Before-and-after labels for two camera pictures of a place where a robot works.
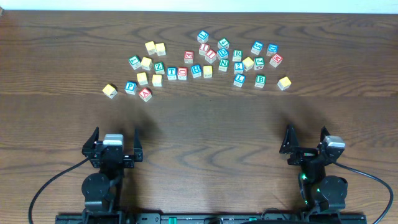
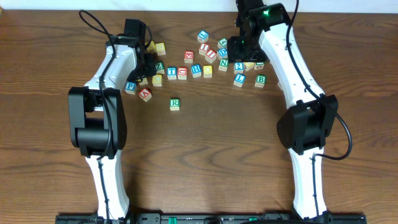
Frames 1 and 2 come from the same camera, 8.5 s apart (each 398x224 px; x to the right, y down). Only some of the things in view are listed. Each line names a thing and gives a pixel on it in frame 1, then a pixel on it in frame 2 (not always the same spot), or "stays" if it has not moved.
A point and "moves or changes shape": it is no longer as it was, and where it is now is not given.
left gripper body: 112,156 to 149,68
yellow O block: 208,71 stays
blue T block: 171,73 stays
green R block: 237,55 moves or changes shape
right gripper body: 305,154 to 245,49
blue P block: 130,87 stays
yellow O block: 142,78 stays
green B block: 260,80 stays
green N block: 224,64 stays
